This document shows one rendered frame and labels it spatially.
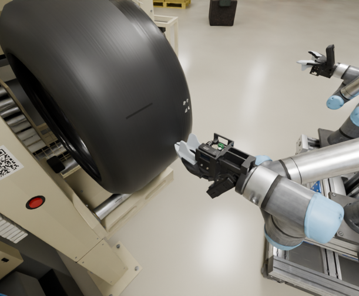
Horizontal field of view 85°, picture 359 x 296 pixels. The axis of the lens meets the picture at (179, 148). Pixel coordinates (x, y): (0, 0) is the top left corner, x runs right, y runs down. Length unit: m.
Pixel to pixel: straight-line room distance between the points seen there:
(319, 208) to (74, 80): 0.47
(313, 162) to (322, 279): 1.09
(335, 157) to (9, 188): 0.76
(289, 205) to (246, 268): 1.28
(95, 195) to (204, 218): 1.01
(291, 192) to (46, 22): 0.52
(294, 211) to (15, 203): 0.62
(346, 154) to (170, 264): 1.29
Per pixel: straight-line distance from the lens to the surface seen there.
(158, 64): 0.46
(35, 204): 0.67
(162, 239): 1.63
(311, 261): 1.59
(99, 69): 0.41
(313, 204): 0.40
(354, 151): 0.59
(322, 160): 0.56
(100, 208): 0.74
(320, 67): 1.47
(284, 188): 0.40
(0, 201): 0.63
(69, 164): 0.92
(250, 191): 0.40
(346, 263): 1.71
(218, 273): 1.59
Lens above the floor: 1.55
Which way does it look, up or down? 47 degrees down
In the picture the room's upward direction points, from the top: straight up
